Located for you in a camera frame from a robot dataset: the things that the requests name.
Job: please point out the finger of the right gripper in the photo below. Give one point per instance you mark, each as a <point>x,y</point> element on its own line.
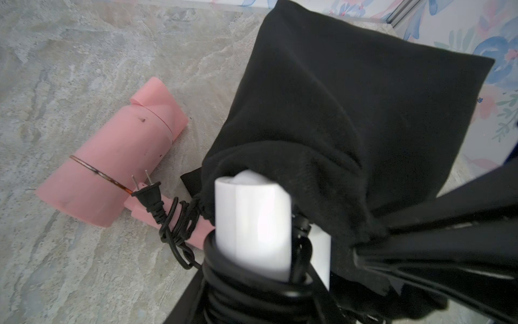
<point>462,246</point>

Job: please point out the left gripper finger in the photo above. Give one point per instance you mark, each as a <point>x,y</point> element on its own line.
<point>189,308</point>

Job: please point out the white hair dryer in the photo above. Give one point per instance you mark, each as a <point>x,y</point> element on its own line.
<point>264,264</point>

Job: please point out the pink hair dryer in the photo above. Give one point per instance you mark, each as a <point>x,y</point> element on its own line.
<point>111,172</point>

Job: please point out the plain black pouch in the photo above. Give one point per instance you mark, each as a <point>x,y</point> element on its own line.
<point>353,124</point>

